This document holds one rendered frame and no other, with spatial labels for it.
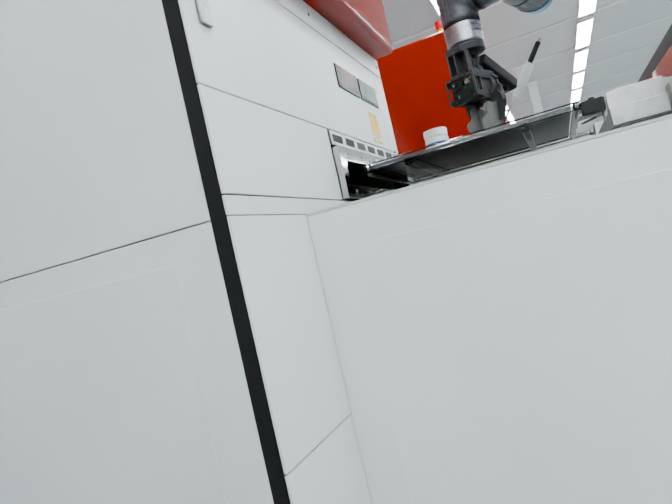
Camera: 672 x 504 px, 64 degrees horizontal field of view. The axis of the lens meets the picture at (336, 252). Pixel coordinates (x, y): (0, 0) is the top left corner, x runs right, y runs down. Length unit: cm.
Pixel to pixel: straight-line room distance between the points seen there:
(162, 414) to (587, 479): 53
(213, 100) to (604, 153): 47
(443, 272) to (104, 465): 52
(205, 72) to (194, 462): 47
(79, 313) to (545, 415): 62
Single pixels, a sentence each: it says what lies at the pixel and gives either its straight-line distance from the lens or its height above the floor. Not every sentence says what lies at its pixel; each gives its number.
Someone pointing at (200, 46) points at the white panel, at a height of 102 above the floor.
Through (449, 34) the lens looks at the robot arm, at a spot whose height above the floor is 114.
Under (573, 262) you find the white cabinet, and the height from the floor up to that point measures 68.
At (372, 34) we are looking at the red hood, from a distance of 130.
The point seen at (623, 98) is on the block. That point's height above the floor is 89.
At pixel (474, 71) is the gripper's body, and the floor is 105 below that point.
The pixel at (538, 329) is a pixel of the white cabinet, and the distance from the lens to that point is 73.
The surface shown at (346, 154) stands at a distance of 99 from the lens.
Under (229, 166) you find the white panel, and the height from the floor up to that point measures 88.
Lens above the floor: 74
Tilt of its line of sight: 1 degrees up
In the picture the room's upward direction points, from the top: 13 degrees counter-clockwise
